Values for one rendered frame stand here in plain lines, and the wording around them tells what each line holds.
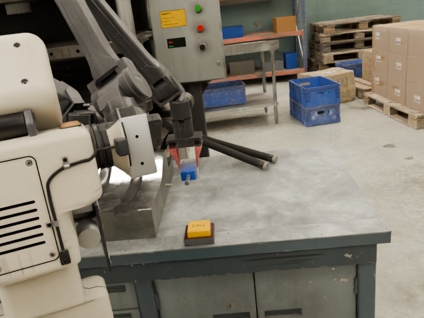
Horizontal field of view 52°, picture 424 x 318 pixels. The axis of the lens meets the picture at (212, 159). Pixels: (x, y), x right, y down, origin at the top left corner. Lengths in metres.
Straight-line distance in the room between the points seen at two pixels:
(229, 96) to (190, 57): 3.07
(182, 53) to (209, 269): 1.03
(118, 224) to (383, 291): 1.48
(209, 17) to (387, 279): 1.54
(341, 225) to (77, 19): 0.83
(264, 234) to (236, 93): 3.89
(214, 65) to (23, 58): 1.28
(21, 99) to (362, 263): 0.97
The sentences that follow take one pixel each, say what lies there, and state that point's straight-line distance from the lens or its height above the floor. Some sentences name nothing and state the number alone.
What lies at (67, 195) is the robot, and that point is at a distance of 0.72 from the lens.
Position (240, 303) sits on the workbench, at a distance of 1.35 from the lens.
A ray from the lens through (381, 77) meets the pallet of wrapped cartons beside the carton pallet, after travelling 5.45.
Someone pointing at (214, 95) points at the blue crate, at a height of 0.39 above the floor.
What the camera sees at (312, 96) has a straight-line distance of 4.79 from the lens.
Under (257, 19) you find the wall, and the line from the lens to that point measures 7.89.
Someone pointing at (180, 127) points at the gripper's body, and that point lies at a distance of 1.23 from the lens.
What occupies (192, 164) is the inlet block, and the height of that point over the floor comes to 0.96.
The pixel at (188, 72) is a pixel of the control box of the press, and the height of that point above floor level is 1.12.
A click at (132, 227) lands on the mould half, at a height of 0.84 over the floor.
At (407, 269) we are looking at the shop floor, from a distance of 2.51.
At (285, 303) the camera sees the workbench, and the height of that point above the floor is 0.55.
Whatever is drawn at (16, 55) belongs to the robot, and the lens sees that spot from 0.78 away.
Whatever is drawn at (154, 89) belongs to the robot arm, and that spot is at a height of 1.19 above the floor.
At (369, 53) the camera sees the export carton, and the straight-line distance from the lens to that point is 6.34.
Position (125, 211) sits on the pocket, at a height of 0.87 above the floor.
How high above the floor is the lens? 1.40
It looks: 20 degrees down
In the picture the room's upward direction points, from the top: 7 degrees counter-clockwise
